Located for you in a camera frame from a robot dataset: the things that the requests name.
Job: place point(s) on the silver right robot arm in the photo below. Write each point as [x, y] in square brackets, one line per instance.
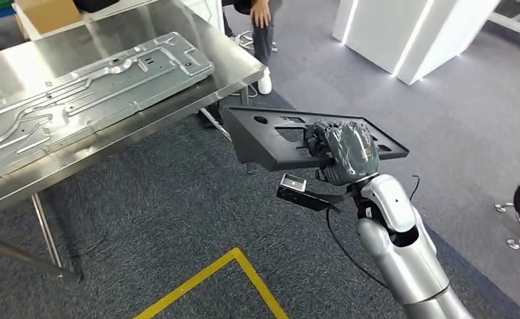
[400, 259]

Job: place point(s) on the black plastic panel part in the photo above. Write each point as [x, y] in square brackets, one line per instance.
[259, 145]

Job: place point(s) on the stainless steel workbench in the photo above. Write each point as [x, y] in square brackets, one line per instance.
[229, 66]

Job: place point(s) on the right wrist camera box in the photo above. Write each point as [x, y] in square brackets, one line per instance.
[292, 185]

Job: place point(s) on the standing person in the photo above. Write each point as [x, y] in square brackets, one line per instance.
[262, 39]

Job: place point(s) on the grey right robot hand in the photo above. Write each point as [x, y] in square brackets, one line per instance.
[352, 152]

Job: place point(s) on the stamped sheet metal panel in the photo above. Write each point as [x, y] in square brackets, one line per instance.
[88, 97]

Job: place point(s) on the white lit display pillar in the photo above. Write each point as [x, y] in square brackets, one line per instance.
[409, 39]

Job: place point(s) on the white side table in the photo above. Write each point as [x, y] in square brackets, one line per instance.
[110, 13]

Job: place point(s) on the white table frame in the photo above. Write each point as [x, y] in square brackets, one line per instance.
[519, 22]

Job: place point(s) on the brown cardboard box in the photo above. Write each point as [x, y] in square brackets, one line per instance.
[48, 15]

